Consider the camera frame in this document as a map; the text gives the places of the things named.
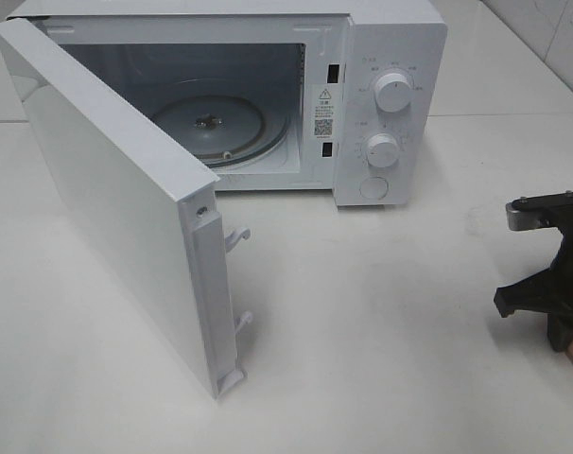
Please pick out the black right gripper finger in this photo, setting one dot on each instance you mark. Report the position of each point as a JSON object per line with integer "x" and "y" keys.
{"x": 536, "y": 294}
{"x": 559, "y": 332}

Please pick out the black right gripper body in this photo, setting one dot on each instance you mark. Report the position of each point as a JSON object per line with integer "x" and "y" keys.
{"x": 545, "y": 212}

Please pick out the round white door-release button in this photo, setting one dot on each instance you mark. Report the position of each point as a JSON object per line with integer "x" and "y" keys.
{"x": 374, "y": 188}

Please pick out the white microwave door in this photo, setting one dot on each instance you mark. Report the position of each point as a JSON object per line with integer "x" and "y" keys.
{"x": 144, "y": 202}

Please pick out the white lower timer knob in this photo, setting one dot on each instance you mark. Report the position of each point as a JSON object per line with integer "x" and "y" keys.
{"x": 382, "y": 150}

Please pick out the white upper power knob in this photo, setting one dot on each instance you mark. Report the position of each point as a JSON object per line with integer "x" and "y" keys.
{"x": 392, "y": 90}

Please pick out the white microwave oven body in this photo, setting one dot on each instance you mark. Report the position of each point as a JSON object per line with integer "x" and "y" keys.
{"x": 314, "y": 60}

